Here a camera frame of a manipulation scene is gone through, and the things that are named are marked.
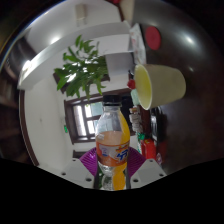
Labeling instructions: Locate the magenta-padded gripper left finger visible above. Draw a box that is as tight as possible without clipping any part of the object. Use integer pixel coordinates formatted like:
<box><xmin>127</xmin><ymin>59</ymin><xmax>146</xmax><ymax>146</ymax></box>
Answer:
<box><xmin>58</xmin><ymin>147</ymin><xmax>99</xmax><ymax>190</ymax></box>

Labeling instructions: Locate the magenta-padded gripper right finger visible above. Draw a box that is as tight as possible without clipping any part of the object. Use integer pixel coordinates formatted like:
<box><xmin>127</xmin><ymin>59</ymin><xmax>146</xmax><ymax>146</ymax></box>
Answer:
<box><xmin>128</xmin><ymin>147</ymin><xmax>167</xmax><ymax>190</ymax></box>

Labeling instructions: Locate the orange soda plastic bottle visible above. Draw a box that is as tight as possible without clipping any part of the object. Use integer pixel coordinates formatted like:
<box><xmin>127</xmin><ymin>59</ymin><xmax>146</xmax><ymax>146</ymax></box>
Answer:
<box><xmin>95</xmin><ymin>94</ymin><xmax>132</xmax><ymax>192</ymax></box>

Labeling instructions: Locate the red plastic box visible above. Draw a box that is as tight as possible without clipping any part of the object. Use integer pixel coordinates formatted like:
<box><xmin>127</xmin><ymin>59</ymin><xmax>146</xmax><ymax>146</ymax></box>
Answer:
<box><xmin>141</xmin><ymin>138</ymin><xmax>158</xmax><ymax>160</ymax></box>

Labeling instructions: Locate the dark wooden double door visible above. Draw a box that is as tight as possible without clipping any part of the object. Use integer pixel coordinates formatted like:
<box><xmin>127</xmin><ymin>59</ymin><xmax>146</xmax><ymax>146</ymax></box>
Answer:
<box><xmin>63</xmin><ymin>88</ymin><xmax>134</xmax><ymax>145</ymax></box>

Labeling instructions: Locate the green book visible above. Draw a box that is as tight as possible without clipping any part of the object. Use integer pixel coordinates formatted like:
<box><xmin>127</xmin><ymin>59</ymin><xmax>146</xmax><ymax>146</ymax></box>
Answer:
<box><xmin>130</xmin><ymin>89</ymin><xmax>141</xmax><ymax>104</ymax></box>

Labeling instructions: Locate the pale yellow cup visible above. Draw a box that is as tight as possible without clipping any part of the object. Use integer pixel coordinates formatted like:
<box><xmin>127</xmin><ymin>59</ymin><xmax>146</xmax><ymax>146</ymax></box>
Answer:
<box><xmin>133</xmin><ymin>63</ymin><xmax>187</xmax><ymax>111</ymax></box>

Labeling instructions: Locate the potted plant in white pot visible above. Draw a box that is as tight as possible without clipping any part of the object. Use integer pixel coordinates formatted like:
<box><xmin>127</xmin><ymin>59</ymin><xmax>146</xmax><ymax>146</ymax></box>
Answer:
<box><xmin>53</xmin><ymin>34</ymin><xmax>135</xmax><ymax>101</ymax></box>

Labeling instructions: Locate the white printed magazine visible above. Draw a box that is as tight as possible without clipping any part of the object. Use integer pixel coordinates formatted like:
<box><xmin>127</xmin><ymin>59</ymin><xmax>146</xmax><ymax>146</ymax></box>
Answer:
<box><xmin>129</xmin><ymin>23</ymin><xmax>147</xmax><ymax>66</ymax></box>

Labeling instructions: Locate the flat round red coaster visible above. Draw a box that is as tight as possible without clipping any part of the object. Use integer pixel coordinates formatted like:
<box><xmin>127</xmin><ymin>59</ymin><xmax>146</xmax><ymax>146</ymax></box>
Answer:
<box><xmin>144</xmin><ymin>25</ymin><xmax>162</xmax><ymax>51</ymax></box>

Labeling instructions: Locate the white wall heater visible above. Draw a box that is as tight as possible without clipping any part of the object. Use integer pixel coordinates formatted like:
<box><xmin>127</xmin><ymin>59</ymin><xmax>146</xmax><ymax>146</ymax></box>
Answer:
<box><xmin>74</xmin><ymin>3</ymin><xmax>88</xmax><ymax>26</ymax></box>

